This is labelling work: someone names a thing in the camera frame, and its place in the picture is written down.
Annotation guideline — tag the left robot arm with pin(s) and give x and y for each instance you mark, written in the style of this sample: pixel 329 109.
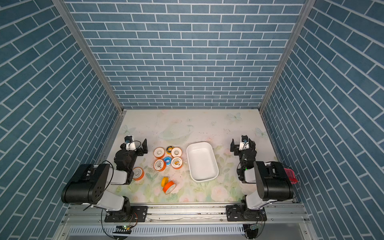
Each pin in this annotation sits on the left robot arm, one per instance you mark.
pixel 89 184

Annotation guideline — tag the pink basket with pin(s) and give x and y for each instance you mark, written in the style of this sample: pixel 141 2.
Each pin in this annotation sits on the pink basket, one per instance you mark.
pixel 291 175

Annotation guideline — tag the orange tape roll on edge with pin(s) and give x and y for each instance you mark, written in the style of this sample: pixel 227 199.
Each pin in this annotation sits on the orange tape roll on edge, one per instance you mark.
pixel 169 187

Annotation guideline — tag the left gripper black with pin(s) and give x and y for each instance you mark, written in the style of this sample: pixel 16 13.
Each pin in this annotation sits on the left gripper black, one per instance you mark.
pixel 140 153

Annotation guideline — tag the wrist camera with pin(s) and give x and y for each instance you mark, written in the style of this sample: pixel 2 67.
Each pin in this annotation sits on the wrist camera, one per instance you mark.
pixel 130 144
pixel 244 143

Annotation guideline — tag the orange sealing tape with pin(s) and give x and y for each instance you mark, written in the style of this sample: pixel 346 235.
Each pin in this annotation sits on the orange sealing tape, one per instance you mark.
pixel 176 152
pixel 177 163
pixel 138 173
pixel 159 153
pixel 159 165

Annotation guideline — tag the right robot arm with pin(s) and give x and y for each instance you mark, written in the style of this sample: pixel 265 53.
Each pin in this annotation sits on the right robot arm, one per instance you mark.
pixel 271 179

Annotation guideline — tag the blue tape roll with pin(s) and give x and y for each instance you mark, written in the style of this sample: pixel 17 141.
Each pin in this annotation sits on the blue tape roll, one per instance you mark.
pixel 167 161

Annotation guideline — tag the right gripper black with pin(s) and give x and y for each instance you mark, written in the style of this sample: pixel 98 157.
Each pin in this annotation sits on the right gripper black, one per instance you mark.
pixel 235 148

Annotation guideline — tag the yellow black tape roll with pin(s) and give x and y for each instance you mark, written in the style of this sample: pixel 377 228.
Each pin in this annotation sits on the yellow black tape roll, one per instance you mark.
pixel 169 150

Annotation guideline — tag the white storage box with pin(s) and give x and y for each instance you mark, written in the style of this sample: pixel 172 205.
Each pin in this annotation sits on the white storage box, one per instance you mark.
pixel 202 162

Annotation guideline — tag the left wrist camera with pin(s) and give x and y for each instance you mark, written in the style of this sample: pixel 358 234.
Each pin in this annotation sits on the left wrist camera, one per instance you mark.
pixel 130 144

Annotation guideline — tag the small yellow tape roll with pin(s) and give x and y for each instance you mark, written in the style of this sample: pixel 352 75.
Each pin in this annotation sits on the small yellow tape roll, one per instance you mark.
pixel 165 180

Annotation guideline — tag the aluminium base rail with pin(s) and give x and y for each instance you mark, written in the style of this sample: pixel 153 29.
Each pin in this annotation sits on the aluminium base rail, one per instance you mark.
pixel 187 213

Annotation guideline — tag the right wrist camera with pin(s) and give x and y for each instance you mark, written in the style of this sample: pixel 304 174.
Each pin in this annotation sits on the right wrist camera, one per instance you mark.
pixel 244 143

